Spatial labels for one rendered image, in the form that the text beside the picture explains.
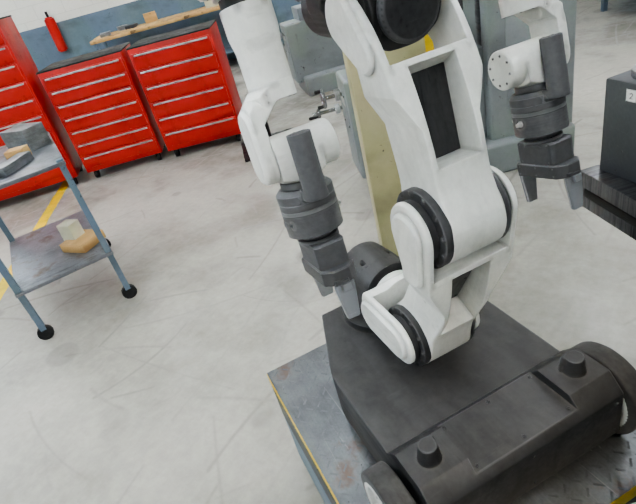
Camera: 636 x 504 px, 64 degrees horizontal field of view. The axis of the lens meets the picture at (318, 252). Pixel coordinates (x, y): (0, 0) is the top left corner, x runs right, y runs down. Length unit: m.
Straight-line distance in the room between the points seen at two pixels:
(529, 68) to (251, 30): 0.46
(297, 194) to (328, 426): 0.79
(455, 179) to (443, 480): 0.53
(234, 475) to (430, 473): 1.01
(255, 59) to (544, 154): 0.52
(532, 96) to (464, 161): 0.19
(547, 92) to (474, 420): 0.62
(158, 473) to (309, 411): 0.78
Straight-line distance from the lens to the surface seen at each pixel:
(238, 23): 0.73
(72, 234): 3.06
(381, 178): 2.16
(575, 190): 0.98
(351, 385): 1.22
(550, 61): 0.92
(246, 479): 1.87
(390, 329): 1.11
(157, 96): 4.84
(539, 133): 0.95
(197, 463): 1.99
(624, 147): 1.13
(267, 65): 0.72
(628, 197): 1.09
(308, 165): 0.69
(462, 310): 1.08
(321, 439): 1.36
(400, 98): 0.76
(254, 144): 0.71
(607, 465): 1.30
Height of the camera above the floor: 1.45
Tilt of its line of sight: 31 degrees down
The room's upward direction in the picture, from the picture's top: 15 degrees counter-clockwise
